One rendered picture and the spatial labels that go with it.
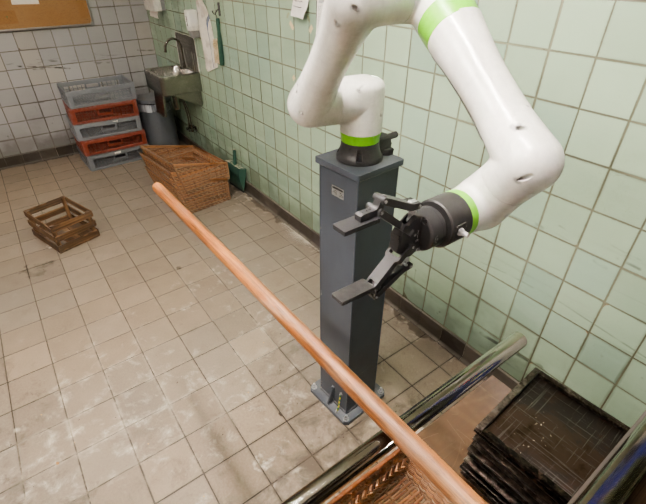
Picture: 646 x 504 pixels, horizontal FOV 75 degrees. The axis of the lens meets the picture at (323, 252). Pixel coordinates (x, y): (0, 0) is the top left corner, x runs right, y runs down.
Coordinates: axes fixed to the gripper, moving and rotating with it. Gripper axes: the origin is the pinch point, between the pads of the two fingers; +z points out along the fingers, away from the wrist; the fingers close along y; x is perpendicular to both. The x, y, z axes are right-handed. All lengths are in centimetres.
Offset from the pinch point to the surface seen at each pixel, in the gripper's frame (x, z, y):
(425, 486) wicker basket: -13, -18, 70
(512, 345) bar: -19.6, -22.9, 16.0
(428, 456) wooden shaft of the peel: -25.7, 6.0, 12.5
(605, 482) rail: -41.1, 9.4, -9.7
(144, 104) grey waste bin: 415, -78, 83
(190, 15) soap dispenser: 330, -107, -1
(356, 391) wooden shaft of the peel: -12.5, 6.9, 12.9
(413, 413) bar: -18.9, 1.1, 15.8
